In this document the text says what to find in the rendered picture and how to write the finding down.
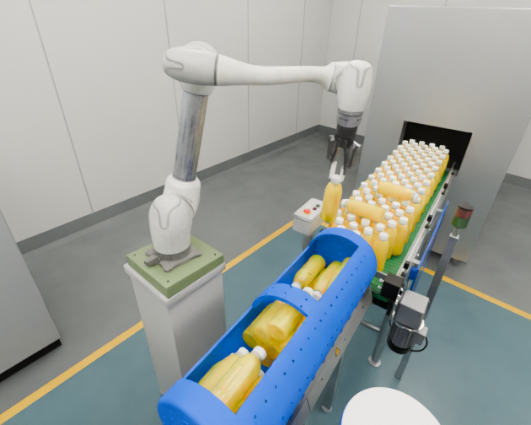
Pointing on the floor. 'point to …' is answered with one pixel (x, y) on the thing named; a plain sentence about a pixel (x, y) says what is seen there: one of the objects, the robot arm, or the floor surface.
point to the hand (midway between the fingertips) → (337, 172)
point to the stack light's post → (432, 291)
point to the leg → (332, 386)
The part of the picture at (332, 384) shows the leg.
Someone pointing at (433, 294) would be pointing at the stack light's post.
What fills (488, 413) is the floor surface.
